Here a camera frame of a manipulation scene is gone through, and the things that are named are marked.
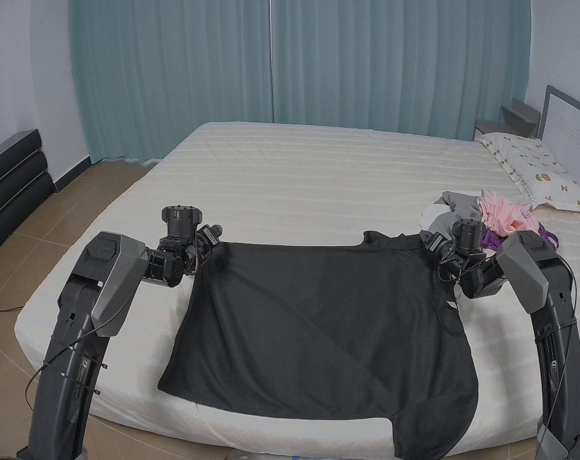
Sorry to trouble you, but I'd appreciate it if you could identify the bed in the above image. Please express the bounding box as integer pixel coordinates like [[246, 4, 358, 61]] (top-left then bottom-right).
[[14, 84, 580, 459]]

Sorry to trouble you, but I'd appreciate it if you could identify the black chest of drawers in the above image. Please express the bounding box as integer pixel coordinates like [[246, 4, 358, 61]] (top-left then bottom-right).
[[0, 129, 56, 267]]

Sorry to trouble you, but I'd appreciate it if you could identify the white printed pillow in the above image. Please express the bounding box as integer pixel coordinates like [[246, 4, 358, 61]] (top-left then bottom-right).
[[480, 132, 580, 214]]

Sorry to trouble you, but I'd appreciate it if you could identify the blue-green curtain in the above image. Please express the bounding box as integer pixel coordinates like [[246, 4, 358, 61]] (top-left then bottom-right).
[[69, 0, 274, 165], [270, 0, 531, 140]]

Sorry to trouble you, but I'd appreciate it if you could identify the purple garment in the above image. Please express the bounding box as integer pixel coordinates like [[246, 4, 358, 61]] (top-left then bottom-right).
[[480, 226, 561, 253]]

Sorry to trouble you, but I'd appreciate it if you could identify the grey garment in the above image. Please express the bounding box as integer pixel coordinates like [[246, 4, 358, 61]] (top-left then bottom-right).
[[426, 191, 484, 238]]

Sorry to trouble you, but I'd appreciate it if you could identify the black T-shirt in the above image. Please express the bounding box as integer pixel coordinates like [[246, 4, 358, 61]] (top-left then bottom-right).
[[157, 230, 480, 460]]

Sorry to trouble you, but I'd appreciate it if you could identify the pink garment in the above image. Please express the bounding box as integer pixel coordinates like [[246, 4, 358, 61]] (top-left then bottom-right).
[[477, 189, 540, 238]]

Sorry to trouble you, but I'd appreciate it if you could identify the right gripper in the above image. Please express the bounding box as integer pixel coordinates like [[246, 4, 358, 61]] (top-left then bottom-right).
[[420, 230, 456, 262]]

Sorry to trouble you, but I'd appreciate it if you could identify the white garment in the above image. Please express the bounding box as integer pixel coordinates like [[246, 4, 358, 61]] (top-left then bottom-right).
[[418, 202, 451, 231]]

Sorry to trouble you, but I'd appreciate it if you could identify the grey bedside table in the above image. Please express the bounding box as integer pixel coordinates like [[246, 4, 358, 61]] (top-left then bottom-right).
[[474, 97, 542, 140]]

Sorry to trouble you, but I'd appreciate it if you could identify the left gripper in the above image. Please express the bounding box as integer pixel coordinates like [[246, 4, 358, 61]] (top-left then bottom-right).
[[194, 223, 223, 269]]

